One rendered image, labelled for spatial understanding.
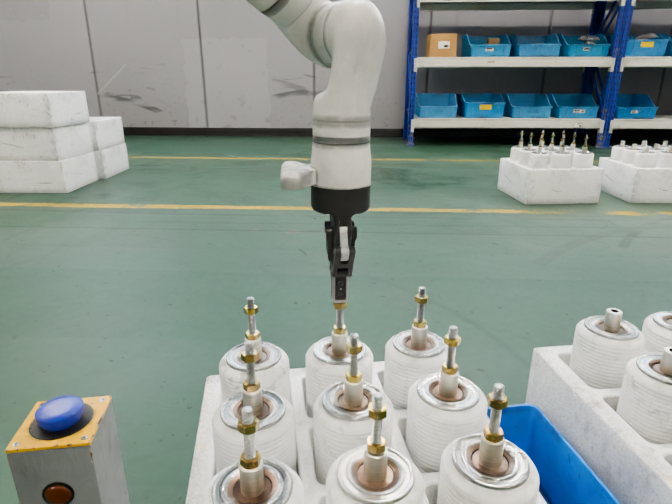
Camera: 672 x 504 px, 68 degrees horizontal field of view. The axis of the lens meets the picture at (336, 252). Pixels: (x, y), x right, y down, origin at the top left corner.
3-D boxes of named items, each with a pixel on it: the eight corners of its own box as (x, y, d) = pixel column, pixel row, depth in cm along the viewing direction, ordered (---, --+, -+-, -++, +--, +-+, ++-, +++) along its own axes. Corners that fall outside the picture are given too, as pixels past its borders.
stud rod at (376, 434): (368, 462, 48) (370, 395, 45) (373, 456, 49) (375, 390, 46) (377, 466, 47) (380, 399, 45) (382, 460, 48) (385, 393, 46)
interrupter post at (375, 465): (382, 465, 50) (383, 438, 49) (391, 483, 48) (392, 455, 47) (359, 470, 49) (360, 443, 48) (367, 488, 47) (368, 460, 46)
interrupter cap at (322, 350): (307, 342, 73) (307, 338, 73) (357, 336, 75) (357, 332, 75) (319, 370, 66) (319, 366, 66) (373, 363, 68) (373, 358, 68)
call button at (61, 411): (78, 437, 45) (74, 418, 44) (31, 441, 44) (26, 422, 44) (92, 409, 49) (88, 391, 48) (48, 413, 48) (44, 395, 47)
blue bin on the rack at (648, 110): (591, 115, 505) (594, 93, 498) (629, 115, 504) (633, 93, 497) (615, 119, 458) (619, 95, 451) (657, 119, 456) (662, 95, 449)
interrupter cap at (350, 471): (395, 443, 53) (395, 437, 53) (428, 497, 46) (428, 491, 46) (327, 458, 51) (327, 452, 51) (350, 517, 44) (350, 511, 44)
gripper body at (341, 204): (376, 184, 59) (373, 259, 62) (365, 171, 66) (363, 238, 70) (312, 185, 58) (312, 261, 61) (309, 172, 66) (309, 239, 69)
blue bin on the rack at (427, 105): (412, 114, 517) (413, 93, 510) (449, 114, 515) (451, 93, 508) (417, 118, 470) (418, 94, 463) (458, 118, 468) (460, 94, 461)
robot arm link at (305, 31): (350, 29, 63) (262, -48, 54) (395, 24, 56) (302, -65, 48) (326, 79, 63) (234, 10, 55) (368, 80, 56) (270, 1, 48)
